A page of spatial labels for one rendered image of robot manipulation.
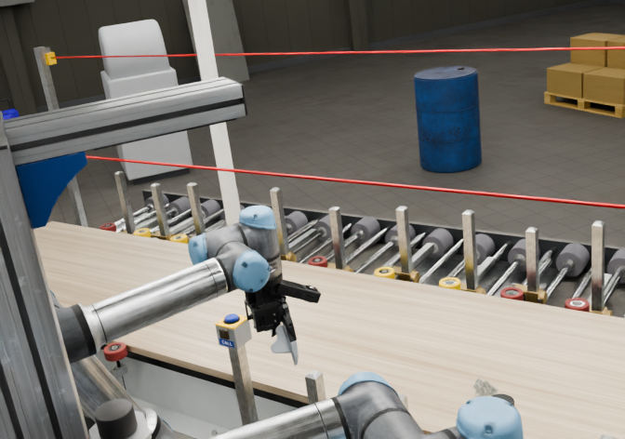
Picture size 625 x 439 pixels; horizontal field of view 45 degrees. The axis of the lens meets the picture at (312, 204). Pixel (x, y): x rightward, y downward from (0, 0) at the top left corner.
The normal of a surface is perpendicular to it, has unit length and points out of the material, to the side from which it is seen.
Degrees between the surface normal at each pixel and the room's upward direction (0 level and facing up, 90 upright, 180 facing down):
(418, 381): 0
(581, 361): 0
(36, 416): 90
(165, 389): 90
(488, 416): 0
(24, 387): 90
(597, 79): 90
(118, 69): 80
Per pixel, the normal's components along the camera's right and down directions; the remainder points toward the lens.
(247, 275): 0.50, 0.24
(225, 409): -0.55, 0.35
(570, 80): -0.88, 0.26
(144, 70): 0.30, 0.11
